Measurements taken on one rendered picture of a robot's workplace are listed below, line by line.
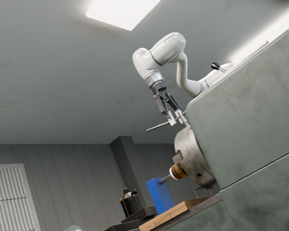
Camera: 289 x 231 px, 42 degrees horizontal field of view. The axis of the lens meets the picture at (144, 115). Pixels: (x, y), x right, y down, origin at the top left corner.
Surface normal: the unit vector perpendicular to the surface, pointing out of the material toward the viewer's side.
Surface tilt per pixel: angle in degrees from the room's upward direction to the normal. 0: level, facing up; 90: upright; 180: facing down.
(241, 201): 90
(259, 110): 90
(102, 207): 90
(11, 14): 180
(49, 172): 90
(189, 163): 105
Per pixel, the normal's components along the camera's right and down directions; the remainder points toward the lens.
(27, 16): 0.37, 0.85
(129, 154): 0.65, -0.53
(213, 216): -0.66, -0.07
